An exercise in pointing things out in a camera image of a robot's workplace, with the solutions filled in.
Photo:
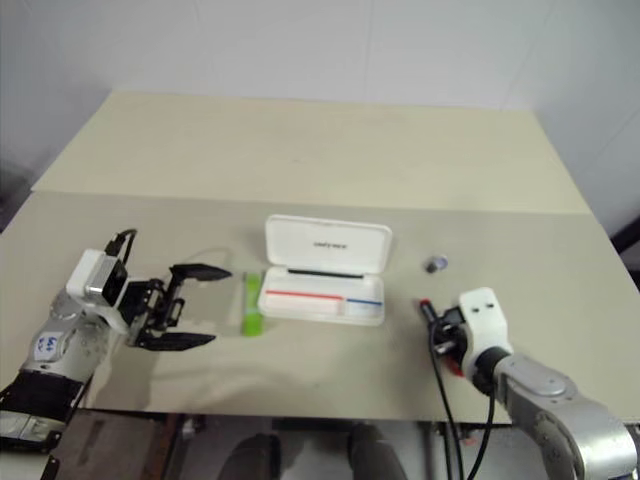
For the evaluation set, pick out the red marker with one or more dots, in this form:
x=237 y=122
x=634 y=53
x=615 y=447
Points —
x=426 y=303

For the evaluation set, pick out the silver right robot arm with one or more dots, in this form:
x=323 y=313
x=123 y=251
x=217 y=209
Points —
x=550 y=385

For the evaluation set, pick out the black crossbar under table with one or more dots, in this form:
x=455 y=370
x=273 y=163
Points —
x=310 y=424

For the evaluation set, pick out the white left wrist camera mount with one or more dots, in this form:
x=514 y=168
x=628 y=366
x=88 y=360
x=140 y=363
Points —
x=82 y=275

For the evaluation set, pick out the dark rounded shape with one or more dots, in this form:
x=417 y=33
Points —
x=257 y=457
x=375 y=455

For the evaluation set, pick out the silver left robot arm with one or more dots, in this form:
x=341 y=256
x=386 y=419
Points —
x=75 y=345

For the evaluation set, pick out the black frame beside table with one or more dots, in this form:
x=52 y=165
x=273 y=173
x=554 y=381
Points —
x=627 y=250

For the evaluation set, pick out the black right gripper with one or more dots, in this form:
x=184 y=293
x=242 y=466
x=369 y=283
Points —
x=455 y=335

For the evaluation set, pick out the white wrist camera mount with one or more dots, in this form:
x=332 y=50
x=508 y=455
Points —
x=482 y=320
x=82 y=275

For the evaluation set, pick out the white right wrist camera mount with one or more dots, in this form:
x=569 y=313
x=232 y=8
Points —
x=482 y=320

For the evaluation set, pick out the white plastic pencil case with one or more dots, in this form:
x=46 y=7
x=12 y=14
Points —
x=325 y=245

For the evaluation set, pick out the green marker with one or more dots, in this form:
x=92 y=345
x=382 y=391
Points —
x=252 y=310

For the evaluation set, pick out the dark brown panel under table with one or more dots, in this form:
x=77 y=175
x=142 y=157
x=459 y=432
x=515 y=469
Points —
x=110 y=445

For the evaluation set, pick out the small grey marker cap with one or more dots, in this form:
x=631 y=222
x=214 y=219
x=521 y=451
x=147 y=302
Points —
x=436 y=264

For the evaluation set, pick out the metal table leg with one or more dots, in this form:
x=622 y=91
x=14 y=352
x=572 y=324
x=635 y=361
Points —
x=442 y=450

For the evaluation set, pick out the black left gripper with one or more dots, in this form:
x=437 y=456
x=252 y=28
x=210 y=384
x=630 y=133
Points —
x=150 y=310

